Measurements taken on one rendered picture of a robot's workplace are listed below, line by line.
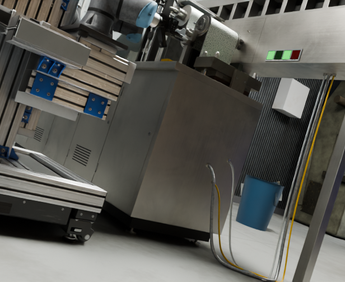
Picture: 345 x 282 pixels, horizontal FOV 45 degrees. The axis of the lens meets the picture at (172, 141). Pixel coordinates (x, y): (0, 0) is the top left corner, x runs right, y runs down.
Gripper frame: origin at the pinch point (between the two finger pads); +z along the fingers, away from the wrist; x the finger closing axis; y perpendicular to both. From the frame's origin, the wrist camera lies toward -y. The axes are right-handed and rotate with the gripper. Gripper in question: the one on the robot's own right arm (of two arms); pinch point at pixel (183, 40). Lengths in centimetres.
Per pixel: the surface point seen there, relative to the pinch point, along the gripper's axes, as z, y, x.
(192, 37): 9.9, 6.4, 7.1
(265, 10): 47, 40, -6
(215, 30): 18.9, 14.6, -0.2
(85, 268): -55, -109, -75
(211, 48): 20.3, 3.9, -0.2
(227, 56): 33.5, 4.4, -0.2
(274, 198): 215, -73, 82
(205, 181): 26, -72, -26
